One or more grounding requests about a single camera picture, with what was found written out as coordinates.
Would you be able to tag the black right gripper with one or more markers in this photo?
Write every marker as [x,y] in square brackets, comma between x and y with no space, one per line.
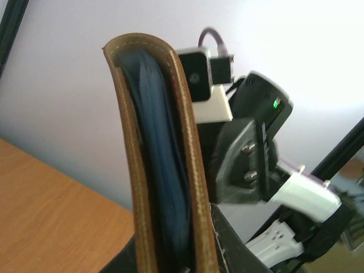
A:
[240,155]

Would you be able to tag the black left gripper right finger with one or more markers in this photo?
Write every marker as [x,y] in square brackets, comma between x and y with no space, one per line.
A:
[233,256]

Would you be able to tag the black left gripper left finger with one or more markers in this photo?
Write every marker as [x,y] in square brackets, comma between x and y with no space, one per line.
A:
[125,261]

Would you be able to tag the blue credit cards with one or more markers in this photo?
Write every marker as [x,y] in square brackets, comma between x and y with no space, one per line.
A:
[149,93]

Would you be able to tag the brown leather card holder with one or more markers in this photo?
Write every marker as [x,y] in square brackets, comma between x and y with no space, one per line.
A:
[150,253]

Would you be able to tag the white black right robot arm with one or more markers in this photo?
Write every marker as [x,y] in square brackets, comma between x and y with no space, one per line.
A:
[309,231]

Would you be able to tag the black frame post right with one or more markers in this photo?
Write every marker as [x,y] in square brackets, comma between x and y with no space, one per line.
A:
[331,164]

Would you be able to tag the black frame post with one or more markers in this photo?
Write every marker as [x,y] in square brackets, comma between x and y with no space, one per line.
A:
[10,24]
[331,164]

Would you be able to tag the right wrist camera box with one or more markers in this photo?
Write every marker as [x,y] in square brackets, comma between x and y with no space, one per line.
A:
[209,101]

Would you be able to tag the black frame post left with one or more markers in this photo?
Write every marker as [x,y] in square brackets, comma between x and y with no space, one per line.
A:
[10,24]

